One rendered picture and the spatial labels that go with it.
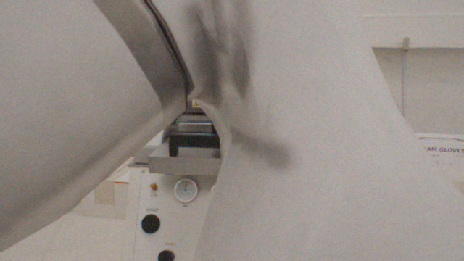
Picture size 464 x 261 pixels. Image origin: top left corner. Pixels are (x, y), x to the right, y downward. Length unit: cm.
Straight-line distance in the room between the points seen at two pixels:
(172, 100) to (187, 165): 57
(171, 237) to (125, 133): 66
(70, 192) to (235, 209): 6
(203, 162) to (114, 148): 57
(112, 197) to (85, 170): 89
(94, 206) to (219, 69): 93
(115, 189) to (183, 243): 29
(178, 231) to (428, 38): 97
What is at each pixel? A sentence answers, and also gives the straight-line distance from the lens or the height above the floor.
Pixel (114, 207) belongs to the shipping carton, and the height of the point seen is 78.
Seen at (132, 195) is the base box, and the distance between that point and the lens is 84.
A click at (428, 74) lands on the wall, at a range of 152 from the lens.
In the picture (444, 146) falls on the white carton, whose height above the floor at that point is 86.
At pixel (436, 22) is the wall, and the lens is 146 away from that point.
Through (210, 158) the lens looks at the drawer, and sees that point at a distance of 72.
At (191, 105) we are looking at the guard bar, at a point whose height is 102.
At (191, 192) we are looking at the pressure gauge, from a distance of 79.
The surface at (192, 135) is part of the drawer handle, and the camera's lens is 72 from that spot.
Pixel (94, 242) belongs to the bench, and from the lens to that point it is 98.
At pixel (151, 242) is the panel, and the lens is 82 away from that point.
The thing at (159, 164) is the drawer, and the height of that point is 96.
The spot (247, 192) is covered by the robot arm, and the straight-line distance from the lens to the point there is 15.
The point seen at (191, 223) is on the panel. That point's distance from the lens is 81.
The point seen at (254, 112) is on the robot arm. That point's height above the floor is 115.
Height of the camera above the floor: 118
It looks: 13 degrees down
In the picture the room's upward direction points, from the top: straight up
